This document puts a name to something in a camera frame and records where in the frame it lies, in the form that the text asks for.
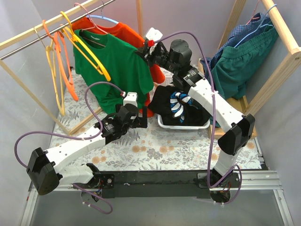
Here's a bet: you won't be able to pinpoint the green t shirt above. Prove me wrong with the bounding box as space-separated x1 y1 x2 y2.
73 30 153 114

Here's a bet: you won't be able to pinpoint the black t shirt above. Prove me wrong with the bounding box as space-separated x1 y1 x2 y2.
148 86 210 126

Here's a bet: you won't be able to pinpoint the dark yellow plastic hanger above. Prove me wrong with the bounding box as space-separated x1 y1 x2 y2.
60 11 111 81

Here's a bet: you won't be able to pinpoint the orange plastic hanger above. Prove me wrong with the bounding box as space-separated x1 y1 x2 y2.
42 19 79 101

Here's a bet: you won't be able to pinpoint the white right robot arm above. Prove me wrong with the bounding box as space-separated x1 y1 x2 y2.
137 39 255 188

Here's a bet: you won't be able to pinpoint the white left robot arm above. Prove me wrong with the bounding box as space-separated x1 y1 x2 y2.
26 104 148 195

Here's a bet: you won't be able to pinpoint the orange t shirt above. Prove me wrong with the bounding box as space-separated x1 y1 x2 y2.
72 17 165 105

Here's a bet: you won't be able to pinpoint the white plastic basket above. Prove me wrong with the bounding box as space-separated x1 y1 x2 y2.
157 72 210 130

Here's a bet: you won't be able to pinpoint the floral table cloth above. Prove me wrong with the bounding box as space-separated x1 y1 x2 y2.
58 69 261 171

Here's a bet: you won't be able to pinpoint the teal green shorts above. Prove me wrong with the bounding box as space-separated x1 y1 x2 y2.
211 23 278 100

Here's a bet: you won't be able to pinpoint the metal hanging rod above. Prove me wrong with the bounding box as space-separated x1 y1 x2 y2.
0 0 116 60

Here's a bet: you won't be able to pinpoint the blue checkered shorts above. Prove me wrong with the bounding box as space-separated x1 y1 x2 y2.
206 12 274 71

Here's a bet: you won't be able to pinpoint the wooden clothes rack right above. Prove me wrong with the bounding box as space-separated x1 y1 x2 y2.
197 0 301 139

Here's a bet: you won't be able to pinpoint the wooden clothes rack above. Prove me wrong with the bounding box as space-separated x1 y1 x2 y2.
0 0 143 135
197 0 301 139

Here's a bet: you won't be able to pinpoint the wooden clothes rack left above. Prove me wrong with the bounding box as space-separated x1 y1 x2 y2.
0 0 143 135

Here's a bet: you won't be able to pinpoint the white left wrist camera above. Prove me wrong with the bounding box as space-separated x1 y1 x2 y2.
121 91 138 107

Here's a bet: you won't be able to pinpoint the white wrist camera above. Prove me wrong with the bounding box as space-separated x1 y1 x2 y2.
145 27 163 55
121 91 138 107

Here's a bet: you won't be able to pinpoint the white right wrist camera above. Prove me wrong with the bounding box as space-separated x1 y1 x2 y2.
145 27 163 55

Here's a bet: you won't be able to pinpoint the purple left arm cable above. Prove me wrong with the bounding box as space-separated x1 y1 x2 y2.
14 81 125 169

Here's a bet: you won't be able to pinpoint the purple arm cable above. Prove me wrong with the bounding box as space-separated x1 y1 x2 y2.
155 32 242 204
14 81 125 169

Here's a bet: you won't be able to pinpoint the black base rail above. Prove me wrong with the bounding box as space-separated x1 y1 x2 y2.
94 168 238 200

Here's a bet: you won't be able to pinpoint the pink wire hanger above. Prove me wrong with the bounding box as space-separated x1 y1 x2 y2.
246 0 262 25

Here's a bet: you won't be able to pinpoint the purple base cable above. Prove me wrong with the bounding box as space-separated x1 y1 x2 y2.
71 183 113 215

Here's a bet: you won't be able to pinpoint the light blue wire hanger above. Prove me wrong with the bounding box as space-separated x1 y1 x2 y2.
234 4 277 48

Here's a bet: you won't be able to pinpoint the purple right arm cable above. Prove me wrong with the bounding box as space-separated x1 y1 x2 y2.
155 32 242 204

